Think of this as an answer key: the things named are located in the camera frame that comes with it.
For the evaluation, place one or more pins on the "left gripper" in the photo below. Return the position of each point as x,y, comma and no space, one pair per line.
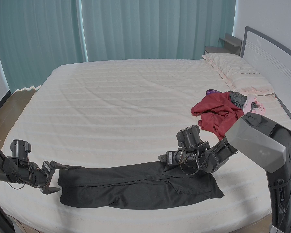
44,176

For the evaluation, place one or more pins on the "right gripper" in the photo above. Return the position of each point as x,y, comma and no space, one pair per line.
175,158

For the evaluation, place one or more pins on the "black T-shirt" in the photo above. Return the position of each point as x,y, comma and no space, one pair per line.
135,188

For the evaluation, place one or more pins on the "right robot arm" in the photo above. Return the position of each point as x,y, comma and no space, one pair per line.
257,142

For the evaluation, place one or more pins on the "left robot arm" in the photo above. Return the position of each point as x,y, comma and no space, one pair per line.
19,149

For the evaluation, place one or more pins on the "bed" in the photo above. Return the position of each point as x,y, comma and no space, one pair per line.
123,93

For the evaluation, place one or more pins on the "dark red garment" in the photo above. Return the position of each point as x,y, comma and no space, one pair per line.
215,110

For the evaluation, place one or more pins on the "purple garment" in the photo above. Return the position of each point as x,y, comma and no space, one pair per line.
212,91

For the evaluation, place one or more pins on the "grey garment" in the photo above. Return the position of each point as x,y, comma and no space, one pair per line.
237,98

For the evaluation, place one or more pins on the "pink garment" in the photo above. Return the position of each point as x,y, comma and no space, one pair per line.
249,98

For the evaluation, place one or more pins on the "cream pillow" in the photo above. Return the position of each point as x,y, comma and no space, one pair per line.
240,71

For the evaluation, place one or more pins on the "grey bedside table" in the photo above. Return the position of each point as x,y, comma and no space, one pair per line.
231,41

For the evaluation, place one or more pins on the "blue-green curtain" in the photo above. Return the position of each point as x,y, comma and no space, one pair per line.
160,20
38,33

